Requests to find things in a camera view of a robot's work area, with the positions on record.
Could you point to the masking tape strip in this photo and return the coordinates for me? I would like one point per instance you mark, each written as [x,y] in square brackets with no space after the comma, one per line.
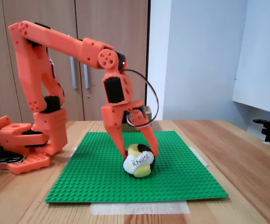
[202,161]
[67,162]
[137,208]

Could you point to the black camera stand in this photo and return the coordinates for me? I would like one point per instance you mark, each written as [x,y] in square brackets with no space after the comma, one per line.
[269,130]

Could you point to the green studded baseplate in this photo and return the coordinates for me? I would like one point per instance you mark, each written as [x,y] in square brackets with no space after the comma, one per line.
[172,175]

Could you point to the black yellow white KNIME ball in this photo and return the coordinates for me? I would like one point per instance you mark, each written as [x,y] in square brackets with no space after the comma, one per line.
[137,163]

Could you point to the open cardboard box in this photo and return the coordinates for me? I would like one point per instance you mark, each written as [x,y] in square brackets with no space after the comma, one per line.
[132,129]

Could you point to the white wall panel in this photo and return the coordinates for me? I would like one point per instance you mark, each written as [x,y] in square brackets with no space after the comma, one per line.
[261,70]

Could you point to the wooden cabinet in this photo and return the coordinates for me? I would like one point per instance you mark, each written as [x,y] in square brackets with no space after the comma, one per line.
[125,23]

